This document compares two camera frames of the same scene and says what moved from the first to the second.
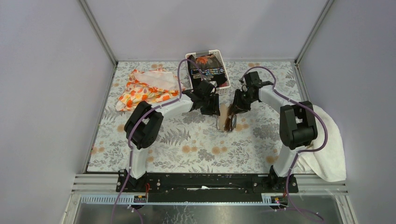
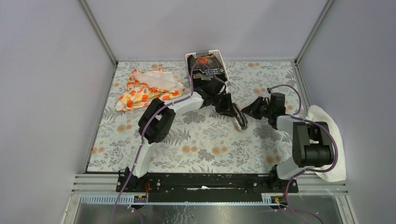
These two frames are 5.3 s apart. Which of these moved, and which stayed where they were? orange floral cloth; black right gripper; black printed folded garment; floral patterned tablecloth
Moved: black right gripper
Stayed: orange floral cloth; black printed folded garment; floral patterned tablecloth
